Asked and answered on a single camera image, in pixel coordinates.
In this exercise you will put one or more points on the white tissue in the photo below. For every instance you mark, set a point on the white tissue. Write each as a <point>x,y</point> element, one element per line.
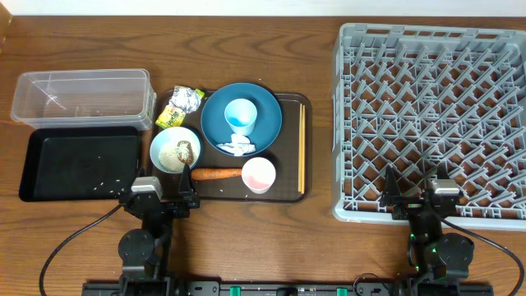
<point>238,146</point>

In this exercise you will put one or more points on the wooden chopstick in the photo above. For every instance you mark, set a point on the wooden chopstick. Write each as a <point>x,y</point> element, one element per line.
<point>300,148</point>
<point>303,148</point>

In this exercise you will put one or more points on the light blue rice bowl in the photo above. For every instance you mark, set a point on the light blue rice bowl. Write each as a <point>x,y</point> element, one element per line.
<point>163,149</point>

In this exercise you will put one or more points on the brown food piece in bowl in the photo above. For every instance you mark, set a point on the brown food piece in bowl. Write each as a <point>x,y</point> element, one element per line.
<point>184,152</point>

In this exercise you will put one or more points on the orange carrot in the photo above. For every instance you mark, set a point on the orange carrot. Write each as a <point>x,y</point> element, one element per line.
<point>214,174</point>

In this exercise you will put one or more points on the clear plastic bin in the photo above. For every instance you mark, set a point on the clear plastic bin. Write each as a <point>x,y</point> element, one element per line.
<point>85,98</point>

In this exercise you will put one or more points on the dark brown serving tray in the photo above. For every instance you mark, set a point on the dark brown serving tray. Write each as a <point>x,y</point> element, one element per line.
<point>283,154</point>

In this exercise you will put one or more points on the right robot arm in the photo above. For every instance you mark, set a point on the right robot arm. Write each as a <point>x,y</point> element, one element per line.
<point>441,260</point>

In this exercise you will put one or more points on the left wooden chopstick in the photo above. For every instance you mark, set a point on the left wooden chopstick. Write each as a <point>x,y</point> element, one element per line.
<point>300,148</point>

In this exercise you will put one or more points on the right wooden chopstick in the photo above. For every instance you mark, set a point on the right wooden chopstick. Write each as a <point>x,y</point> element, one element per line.
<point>303,148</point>

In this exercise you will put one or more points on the black plastic tray bin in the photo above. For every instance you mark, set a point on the black plastic tray bin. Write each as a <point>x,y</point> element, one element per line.
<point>80,163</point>

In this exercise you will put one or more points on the dark blue plate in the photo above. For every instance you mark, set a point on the dark blue plate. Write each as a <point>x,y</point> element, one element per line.
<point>269,115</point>

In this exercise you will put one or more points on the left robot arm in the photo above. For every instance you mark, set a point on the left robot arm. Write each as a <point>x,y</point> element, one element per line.
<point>145,251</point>

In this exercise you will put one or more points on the grey dishwasher rack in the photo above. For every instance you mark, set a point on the grey dishwasher rack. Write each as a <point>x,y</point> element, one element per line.
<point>422,98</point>

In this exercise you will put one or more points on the light blue cup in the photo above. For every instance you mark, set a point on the light blue cup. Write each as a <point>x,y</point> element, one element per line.
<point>241,115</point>

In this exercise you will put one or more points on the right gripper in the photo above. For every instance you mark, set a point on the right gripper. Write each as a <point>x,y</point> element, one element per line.
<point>408,205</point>

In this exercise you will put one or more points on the foil ball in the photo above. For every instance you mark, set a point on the foil ball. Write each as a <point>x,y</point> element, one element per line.
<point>186,98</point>

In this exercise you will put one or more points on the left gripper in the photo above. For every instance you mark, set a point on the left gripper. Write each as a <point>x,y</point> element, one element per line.
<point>191,199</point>

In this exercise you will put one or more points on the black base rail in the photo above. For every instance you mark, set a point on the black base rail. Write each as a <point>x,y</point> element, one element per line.
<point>212,288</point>

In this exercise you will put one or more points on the pink cup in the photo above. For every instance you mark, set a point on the pink cup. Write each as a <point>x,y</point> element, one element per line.
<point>258,174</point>

